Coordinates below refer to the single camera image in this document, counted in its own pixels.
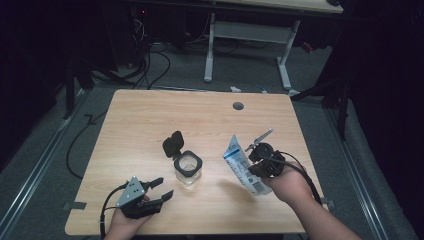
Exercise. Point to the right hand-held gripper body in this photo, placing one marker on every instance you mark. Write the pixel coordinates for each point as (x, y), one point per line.
(273, 163)

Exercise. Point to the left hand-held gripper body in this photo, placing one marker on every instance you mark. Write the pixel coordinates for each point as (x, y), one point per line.
(133, 196)

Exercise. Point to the white packet with blue label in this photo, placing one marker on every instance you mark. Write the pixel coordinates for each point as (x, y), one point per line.
(241, 166)

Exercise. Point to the glass jar with black lid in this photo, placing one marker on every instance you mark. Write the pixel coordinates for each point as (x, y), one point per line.
(188, 165)

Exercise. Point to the person's right hand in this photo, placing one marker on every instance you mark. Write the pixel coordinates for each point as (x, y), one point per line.
(293, 186)

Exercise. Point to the person's left hand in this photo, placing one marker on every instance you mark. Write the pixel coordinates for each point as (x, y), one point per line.
(121, 226)

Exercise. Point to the grey tape strip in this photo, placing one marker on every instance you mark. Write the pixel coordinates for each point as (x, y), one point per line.
(328, 203)
(75, 205)

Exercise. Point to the white paper scrap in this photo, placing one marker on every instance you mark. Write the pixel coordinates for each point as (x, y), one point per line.
(235, 89)

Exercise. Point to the black tripod stand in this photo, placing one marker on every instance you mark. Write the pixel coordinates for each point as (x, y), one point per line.
(341, 110)

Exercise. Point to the black metal stand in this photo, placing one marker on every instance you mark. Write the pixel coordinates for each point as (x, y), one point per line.
(70, 93)

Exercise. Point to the metal floor rail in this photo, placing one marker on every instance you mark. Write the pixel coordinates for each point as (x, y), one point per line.
(360, 180)
(36, 170)

